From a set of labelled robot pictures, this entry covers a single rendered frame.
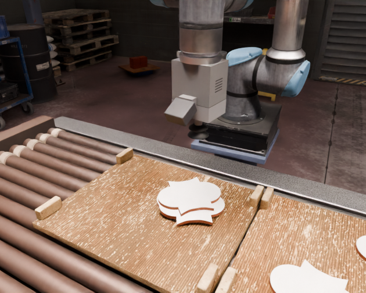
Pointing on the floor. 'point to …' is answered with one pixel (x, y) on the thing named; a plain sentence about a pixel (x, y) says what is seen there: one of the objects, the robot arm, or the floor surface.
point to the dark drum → (32, 66)
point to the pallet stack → (79, 36)
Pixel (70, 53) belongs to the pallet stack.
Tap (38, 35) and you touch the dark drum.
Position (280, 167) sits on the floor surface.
